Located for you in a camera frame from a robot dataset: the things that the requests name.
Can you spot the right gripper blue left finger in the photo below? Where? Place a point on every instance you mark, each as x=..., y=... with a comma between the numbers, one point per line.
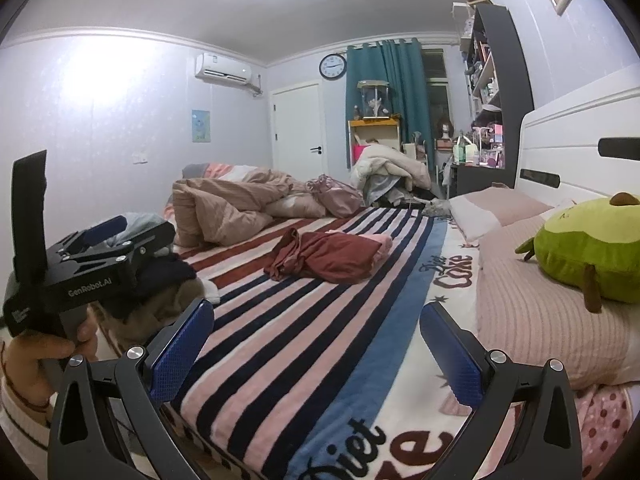
x=85, y=442

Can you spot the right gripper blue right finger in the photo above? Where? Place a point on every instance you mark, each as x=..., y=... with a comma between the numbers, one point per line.
x=545, y=441

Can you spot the light blue sweater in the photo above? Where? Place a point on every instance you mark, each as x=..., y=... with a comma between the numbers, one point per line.
x=137, y=222

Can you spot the dark navy clothing pile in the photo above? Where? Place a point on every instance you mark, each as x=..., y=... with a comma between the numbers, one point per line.
x=159, y=273

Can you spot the white bedroom door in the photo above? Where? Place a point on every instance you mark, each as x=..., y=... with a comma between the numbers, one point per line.
x=298, y=131

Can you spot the person's left hand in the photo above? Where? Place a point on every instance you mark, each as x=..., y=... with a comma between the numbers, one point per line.
x=28, y=382

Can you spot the olive brown garment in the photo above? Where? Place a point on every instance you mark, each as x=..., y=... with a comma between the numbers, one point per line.
x=145, y=321

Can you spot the pink ribbed pillow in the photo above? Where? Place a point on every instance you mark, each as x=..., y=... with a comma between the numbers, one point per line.
x=532, y=318

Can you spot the beige crumpled duvet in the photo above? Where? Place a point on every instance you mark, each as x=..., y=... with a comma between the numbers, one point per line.
x=224, y=204

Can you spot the green avocado plush toy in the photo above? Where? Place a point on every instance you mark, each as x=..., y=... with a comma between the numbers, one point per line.
x=594, y=246

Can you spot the striped fleece bed blanket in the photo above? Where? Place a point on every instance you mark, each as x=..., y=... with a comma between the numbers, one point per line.
x=305, y=379

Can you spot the dark red folded garment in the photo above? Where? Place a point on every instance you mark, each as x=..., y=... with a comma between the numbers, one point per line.
x=334, y=257

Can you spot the white bed headboard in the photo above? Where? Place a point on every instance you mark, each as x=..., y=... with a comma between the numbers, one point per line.
x=583, y=145

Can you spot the cream blanket pile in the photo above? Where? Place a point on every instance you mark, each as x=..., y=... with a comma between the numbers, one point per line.
x=379, y=168

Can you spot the pink satin bag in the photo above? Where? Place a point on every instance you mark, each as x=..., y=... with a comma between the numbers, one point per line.
x=340, y=199

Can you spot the mannequin head with wig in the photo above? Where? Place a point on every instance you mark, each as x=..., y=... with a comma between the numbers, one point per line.
x=444, y=128

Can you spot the yellow small shelf unit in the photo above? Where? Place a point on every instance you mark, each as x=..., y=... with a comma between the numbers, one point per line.
x=384, y=131

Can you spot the dark tall bookshelf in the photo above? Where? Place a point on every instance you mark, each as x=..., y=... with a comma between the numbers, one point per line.
x=498, y=82

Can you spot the glass display case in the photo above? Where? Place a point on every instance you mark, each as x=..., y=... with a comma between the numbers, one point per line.
x=375, y=95

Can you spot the teal window curtain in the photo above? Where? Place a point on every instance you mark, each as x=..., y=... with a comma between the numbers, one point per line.
x=398, y=62

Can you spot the blue wall poster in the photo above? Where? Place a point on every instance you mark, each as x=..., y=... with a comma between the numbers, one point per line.
x=200, y=126

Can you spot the white wall air conditioner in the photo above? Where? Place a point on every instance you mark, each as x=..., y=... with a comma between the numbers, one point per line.
x=211, y=67

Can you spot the round black wall clock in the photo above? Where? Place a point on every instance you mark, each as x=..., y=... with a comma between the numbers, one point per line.
x=333, y=66

